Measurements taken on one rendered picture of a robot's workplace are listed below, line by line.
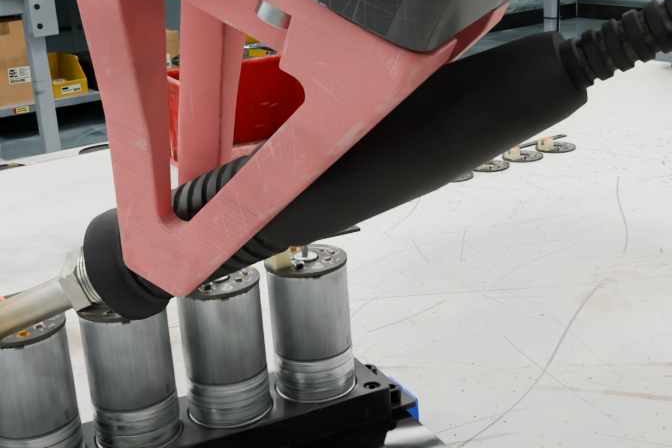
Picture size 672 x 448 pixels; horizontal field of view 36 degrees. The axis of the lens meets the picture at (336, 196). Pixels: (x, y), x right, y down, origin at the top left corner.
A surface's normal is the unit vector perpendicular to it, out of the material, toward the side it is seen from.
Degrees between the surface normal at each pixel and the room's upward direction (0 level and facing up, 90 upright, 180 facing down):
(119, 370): 90
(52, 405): 90
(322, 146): 108
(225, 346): 90
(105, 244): 44
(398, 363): 0
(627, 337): 0
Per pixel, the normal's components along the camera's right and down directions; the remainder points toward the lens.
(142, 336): 0.54, 0.21
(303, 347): -0.12, 0.29
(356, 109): -0.46, 0.57
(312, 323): 0.14, 0.28
